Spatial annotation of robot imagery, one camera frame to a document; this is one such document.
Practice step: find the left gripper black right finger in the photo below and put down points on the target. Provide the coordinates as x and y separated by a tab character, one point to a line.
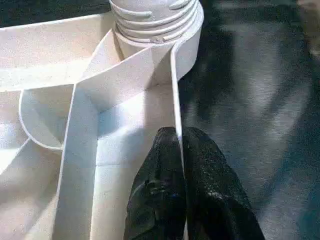
217	200

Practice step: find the white plastic table top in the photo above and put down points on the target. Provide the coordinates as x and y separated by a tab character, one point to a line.
50	50

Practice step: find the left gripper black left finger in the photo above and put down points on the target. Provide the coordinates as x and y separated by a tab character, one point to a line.
157	190

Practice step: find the black work mat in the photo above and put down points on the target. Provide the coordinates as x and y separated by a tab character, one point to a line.
250	100

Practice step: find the white plastic table leg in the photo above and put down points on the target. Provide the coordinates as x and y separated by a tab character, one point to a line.
155	27

